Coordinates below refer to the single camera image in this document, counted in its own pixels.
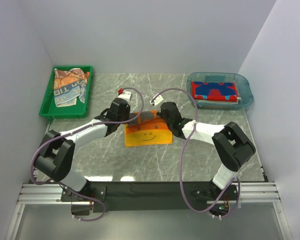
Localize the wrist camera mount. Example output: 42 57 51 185
149 94 165 107
118 88 132 102

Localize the orange yellow cloth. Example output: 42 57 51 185
124 110 173 148

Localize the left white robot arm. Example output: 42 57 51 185
32 97 130 201

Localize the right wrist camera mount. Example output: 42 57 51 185
149 94 165 107

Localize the red blue patterned cloth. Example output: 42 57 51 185
190 81 239 102

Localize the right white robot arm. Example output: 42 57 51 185
157 102 256 200

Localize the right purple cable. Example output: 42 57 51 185
153 87 242 220

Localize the aluminium mounting rail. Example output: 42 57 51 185
4 122 291 240

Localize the blue translucent plastic tub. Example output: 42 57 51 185
186 72 254 109

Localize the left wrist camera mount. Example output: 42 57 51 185
118 88 132 102

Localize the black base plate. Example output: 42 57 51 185
60 180 269 216

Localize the green plastic bin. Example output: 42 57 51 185
39 65 93 119

